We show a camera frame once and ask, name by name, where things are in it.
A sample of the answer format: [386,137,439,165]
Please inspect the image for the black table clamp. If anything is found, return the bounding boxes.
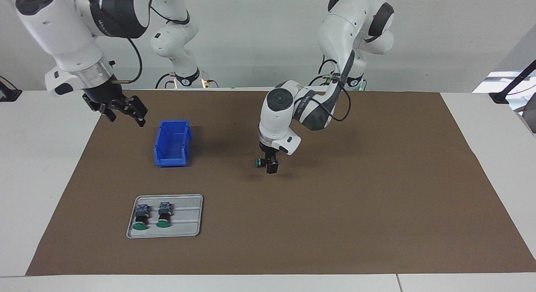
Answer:
[0,76,22,102]

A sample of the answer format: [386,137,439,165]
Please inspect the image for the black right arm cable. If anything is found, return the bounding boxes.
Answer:
[110,7,187,84]

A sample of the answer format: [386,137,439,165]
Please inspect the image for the black clamp with rod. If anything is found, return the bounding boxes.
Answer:
[489,59,536,105]

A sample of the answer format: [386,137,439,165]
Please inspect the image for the grey metal tray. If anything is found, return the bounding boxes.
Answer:
[126,194,204,239]

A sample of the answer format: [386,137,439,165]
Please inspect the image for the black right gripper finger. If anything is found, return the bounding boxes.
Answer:
[82,97,118,123]
[113,95,148,127]

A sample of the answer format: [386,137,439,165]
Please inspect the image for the brown table mat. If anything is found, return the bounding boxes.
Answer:
[26,90,536,276]

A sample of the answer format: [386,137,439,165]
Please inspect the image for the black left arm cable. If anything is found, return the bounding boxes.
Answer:
[309,57,352,123]

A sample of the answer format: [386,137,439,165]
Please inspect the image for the blue plastic storage bin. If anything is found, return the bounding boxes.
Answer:
[153,119,194,168]

